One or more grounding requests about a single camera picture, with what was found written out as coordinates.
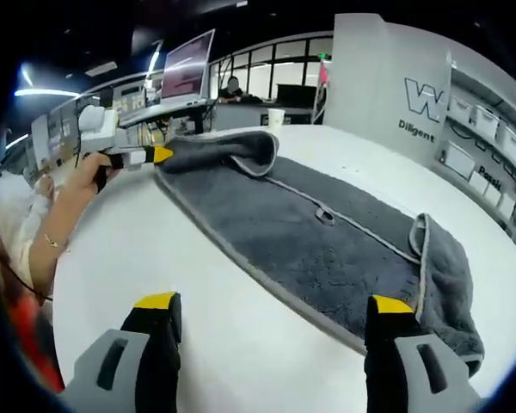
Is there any grey towel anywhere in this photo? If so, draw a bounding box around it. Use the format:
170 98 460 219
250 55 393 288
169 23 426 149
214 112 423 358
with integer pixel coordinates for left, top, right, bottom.
153 131 486 379

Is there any person's left hand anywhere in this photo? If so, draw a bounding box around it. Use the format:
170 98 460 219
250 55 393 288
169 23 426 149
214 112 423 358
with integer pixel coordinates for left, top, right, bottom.
64 151 122 198

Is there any standing desk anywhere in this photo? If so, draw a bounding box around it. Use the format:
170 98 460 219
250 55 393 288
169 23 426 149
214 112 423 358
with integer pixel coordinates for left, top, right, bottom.
111 97 219 135

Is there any ceiling light bar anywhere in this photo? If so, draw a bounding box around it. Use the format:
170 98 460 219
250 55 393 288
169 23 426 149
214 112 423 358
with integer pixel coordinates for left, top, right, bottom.
13 63 81 99

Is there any pink screen monitor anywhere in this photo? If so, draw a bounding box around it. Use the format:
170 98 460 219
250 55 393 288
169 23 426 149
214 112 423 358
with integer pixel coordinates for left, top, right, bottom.
160 28 217 108

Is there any grey counter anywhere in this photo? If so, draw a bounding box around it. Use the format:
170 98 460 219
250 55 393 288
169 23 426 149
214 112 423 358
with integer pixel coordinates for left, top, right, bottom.
209 99 316 131

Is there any person's red clothing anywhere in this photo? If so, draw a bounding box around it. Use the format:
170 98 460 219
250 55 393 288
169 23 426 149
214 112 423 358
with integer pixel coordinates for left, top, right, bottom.
0 291 66 393

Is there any person's cream clothing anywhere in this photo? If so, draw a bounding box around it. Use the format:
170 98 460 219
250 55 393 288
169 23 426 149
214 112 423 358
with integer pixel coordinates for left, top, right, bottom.
0 170 53 286

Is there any black monitor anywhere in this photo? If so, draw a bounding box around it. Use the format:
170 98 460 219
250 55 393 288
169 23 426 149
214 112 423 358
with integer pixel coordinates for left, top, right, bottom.
276 83 319 115

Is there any pink flag on pole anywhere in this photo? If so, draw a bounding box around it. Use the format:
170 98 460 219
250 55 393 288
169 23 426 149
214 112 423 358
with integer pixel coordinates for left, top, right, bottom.
312 56 333 125

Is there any metal shelf rack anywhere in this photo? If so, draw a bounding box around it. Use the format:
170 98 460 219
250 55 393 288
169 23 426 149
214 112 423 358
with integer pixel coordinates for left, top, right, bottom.
432 50 516 244

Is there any row of white storage bins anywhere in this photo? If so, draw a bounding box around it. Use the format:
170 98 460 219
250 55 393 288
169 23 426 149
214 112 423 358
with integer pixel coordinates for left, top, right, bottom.
441 95 516 219

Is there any thin gold bracelet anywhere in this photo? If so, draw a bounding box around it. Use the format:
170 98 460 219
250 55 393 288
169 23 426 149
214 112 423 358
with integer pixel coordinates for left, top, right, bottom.
42 233 69 250

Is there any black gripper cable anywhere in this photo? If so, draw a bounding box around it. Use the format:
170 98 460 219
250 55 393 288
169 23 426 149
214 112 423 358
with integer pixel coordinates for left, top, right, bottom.
0 256 55 303

